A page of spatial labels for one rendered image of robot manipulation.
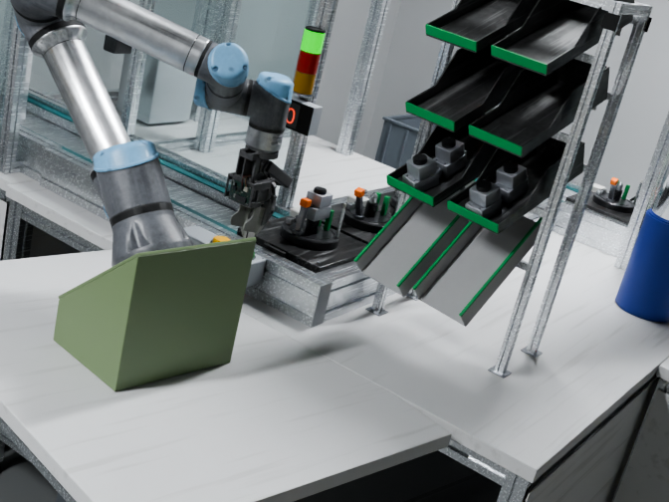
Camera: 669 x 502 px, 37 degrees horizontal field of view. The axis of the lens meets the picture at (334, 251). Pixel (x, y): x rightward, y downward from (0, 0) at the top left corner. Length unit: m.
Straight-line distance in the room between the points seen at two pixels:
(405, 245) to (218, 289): 0.51
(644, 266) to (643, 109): 2.45
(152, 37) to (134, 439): 0.74
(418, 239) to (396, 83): 3.96
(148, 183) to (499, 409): 0.82
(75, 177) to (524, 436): 1.28
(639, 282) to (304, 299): 1.01
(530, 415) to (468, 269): 0.32
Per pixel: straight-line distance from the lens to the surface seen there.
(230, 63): 1.89
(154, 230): 1.78
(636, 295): 2.79
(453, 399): 2.03
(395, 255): 2.16
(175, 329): 1.81
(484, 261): 2.12
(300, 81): 2.43
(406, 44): 6.05
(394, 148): 4.35
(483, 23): 2.09
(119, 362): 1.76
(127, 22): 1.94
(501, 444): 1.93
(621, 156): 5.20
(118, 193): 1.81
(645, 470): 2.64
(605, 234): 3.26
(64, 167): 2.62
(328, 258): 2.25
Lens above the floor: 1.77
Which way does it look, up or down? 20 degrees down
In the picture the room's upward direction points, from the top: 14 degrees clockwise
